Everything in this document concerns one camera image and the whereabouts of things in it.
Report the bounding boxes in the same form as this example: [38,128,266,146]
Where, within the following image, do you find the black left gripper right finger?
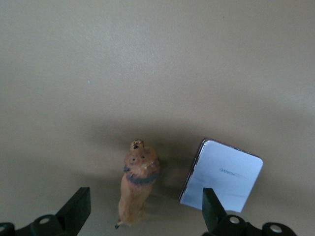
[201,187,296,236]

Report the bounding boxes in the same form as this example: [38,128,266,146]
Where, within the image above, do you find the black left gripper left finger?
[0,186,92,236]

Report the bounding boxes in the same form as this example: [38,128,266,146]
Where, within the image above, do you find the small lavender card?
[178,138,264,213]

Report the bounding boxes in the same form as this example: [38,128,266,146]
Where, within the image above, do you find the brown lion statue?
[114,139,161,230]

